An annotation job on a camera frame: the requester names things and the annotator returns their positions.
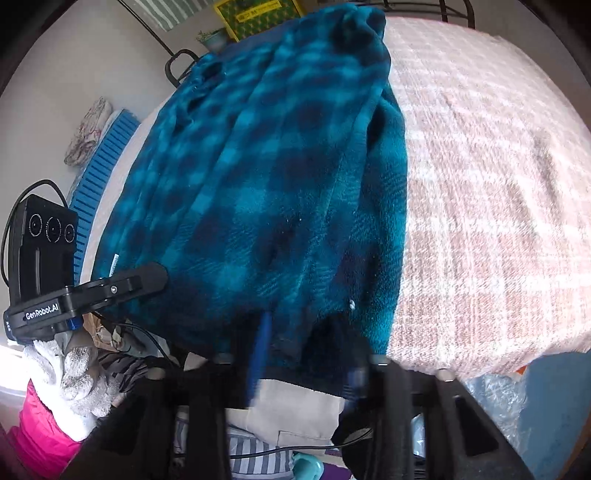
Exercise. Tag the clear plastic sheet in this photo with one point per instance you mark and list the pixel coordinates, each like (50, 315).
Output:
(494, 406)

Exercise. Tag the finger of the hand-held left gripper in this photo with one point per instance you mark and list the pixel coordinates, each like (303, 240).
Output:
(124, 285)

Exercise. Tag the potted plant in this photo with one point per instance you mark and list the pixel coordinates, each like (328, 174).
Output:
(216, 42)

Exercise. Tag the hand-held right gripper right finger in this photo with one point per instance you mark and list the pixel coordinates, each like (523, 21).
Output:
(358, 381)

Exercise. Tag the grey white striped cloth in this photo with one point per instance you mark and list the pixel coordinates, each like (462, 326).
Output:
(258, 454)

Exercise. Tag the teal plastic object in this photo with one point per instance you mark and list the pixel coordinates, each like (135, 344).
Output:
(307, 466)

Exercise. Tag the dark striped cloth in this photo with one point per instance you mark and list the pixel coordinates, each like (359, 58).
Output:
(124, 369)

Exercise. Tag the floral quilt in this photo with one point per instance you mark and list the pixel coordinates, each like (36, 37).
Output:
(87, 134)

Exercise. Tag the blue plaid fleece jacket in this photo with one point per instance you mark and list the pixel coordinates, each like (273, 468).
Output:
(277, 184)

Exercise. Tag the blue floor mat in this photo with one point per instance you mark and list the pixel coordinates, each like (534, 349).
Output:
(558, 406)

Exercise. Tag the person's left forearm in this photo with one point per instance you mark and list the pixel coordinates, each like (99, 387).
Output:
(41, 429)

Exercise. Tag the pink checked blanket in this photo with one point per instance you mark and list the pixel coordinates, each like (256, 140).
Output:
(485, 184)

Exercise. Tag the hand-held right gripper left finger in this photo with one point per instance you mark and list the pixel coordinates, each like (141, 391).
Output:
(256, 369)

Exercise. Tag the beige pants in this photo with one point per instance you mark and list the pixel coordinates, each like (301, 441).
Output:
(286, 415)

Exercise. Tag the person's left hand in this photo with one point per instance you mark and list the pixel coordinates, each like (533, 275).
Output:
(69, 383)

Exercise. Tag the grey striped hanging cloth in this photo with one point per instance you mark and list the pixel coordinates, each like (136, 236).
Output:
(171, 11)

